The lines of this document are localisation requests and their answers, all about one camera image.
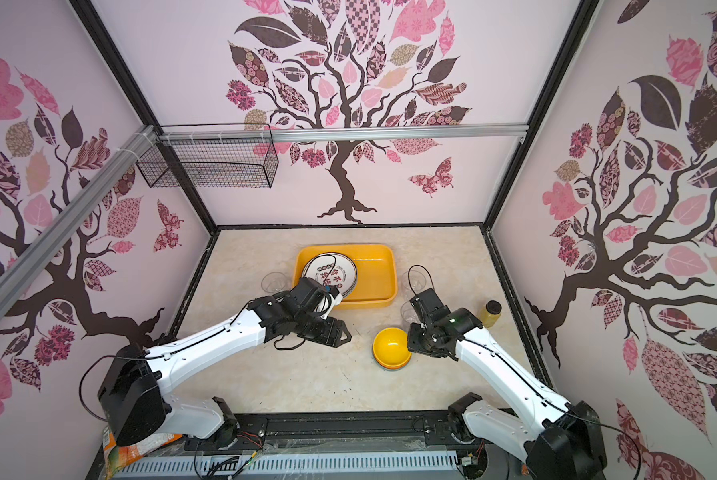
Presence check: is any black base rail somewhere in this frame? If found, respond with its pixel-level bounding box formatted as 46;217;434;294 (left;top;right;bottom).
237;409;456;451

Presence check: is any black wire basket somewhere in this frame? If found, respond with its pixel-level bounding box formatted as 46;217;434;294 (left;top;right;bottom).
136;122;280;188

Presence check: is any aluminium rail left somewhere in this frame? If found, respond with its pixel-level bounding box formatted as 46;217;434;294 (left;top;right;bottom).
0;125;158;322

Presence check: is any white vented strip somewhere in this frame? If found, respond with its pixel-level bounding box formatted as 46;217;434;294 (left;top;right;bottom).
114;451;460;479

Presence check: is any orange snack packet left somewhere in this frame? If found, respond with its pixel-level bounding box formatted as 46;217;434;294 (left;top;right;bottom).
102;427;182;479

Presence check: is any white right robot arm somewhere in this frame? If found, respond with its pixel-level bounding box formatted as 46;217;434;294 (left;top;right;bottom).
408;288;608;479

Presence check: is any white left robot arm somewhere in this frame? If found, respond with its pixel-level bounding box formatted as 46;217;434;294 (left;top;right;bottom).
98;277;352;446

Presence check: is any aluminium rail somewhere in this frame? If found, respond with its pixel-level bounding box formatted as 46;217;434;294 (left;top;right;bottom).
0;125;158;322
158;123;529;144

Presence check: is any aluminium rail back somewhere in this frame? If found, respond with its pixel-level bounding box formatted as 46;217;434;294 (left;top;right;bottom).
158;123;529;144

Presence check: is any yellow bottle right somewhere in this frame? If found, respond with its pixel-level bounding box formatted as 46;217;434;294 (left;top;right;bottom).
477;300;503;329

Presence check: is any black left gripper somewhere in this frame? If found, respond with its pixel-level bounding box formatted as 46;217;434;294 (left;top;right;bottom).
292;310;352;348

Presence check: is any yellow plastic bin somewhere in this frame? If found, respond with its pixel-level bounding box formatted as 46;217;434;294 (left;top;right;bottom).
292;244;398;309

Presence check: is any clear plastic cup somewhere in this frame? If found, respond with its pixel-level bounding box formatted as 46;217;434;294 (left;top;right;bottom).
260;272;290;295
401;302;420;329
400;267;430;299

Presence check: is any yellow upturned bowl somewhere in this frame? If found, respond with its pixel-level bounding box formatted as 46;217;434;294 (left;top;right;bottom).
372;327;413;370

